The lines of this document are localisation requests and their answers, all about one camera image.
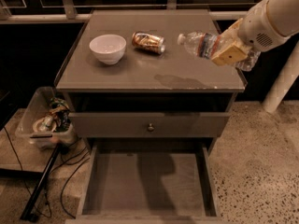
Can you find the crushed gold soda can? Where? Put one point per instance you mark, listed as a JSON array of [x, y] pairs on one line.
[[148, 42]]

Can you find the open middle drawer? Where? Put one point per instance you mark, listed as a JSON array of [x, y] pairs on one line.
[[148, 185]]

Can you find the grey wooden drawer cabinet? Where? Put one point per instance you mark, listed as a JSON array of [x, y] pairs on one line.
[[141, 82]]

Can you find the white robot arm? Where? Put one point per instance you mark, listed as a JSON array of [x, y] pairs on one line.
[[283, 14]]

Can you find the black metal stand leg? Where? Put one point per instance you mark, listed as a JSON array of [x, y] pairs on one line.
[[26, 213]]

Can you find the clear plastic storage bin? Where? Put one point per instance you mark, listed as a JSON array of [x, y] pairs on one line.
[[37, 109]]

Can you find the clutter items inside bin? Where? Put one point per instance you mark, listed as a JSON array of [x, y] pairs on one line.
[[56, 119]]

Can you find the round brass drawer knob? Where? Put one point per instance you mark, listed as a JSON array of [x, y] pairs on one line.
[[151, 128]]

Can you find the clear plastic water bottle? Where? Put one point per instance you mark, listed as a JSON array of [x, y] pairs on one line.
[[202, 45]]

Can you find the white diagonal support pole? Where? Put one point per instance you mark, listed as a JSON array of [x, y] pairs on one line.
[[288, 74]]

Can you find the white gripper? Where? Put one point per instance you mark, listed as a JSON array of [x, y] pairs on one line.
[[256, 28]]

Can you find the closed upper drawer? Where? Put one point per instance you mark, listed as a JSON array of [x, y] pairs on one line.
[[134, 125]]

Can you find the white ceramic bowl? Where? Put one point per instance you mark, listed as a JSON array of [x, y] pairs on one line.
[[108, 49]]

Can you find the metal window railing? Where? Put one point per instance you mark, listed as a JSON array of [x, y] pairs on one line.
[[137, 6]]

